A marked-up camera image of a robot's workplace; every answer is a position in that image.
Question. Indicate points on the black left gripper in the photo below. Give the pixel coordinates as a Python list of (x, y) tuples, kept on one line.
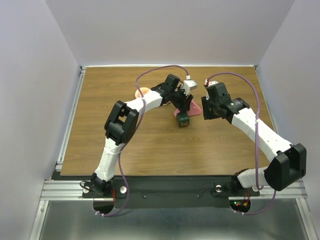
[(184, 105)]

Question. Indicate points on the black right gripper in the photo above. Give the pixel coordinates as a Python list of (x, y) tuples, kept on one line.
[(206, 100)]

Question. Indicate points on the pink triangular power strip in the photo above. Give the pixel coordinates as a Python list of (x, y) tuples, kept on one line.
[(194, 109)]

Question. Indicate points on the dark green plug adapter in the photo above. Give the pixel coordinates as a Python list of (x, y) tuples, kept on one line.
[(183, 119)]

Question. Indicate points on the round pink power strip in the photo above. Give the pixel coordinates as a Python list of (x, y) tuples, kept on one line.
[(143, 90)]

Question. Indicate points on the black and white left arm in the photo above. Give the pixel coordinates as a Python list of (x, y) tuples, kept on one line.
[(122, 123)]

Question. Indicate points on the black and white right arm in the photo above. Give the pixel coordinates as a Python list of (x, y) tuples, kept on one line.
[(287, 160)]

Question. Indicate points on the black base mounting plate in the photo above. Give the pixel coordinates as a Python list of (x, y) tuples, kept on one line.
[(165, 192)]

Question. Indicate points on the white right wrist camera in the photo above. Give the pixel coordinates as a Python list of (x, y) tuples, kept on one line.
[(209, 83)]

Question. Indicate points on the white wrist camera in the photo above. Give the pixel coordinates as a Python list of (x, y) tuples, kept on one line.
[(188, 85), (209, 83)]

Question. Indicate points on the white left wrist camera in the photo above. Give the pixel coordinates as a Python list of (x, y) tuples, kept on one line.
[(188, 85)]

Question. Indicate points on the aluminium table edge rail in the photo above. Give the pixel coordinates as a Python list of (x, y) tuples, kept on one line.
[(64, 144)]

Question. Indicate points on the aluminium front frame rail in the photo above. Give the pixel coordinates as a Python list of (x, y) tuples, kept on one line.
[(70, 190)]

